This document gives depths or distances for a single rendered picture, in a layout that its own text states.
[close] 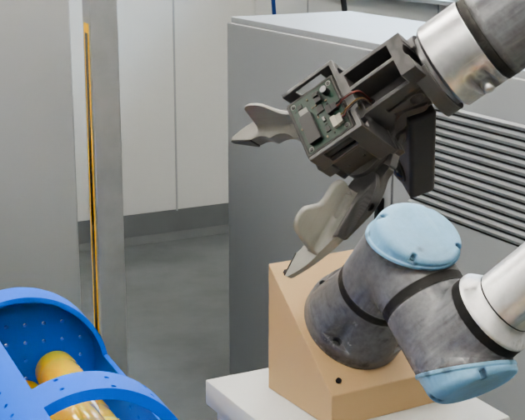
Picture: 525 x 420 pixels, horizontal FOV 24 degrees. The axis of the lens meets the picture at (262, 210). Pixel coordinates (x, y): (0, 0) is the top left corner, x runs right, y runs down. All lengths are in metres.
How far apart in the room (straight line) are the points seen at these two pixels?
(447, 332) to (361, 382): 0.22
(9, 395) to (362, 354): 0.48
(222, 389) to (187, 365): 3.23
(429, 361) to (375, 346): 0.16
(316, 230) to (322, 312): 0.68
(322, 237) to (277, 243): 3.15
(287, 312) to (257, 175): 2.53
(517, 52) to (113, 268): 1.79
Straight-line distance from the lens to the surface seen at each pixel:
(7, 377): 1.71
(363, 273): 1.59
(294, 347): 1.72
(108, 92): 2.56
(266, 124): 1.08
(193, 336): 5.34
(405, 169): 1.07
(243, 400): 1.76
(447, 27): 0.97
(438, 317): 1.52
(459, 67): 0.96
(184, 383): 4.84
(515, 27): 0.95
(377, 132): 0.98
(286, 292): 1.72
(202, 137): 6.88
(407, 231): 1.56
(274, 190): 4.13
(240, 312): 4.50
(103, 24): 2.54
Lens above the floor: 1.84
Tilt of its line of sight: 14 degrees down
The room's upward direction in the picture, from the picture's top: straight up
